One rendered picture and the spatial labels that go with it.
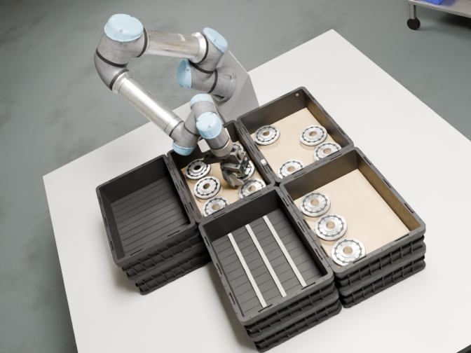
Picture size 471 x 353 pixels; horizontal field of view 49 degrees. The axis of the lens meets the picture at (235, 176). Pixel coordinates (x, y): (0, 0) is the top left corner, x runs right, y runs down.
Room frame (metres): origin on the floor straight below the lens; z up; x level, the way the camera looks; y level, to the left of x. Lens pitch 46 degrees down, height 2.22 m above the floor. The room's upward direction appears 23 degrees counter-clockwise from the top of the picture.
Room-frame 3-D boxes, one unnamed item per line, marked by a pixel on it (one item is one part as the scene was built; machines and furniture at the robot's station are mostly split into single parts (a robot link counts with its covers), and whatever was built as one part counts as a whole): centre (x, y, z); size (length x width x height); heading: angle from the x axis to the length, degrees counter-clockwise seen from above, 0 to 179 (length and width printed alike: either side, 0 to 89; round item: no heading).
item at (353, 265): (0.95, -0.28, 0.92); 0.40 x 0.30 x 0.02; 4
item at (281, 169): (1.23, -0.19, 0.86); 0.10 x 0.10 x 0.01
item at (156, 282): (1.30, 0.35, 0.76); 0.40 x 0.30 x 0.12; 4
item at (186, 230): (1.30, 0.35, 0.92); 0.40 x 0.30 x 0.02; 4
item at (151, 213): (1.30, 0.35, 0.87); 0.40 x 0.30 x 0.11; 4
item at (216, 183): (1.32, 0.11, 0.86); 0.10 x 0.10 x 0.01
